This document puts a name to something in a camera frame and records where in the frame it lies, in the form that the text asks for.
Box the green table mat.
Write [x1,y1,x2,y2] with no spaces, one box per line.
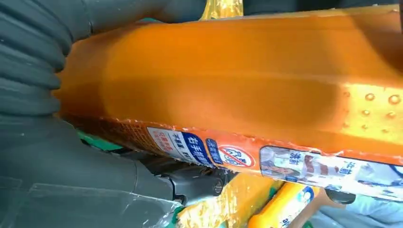
[75,129,316,228]

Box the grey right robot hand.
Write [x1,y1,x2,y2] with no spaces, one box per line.
[0,0,237,228]

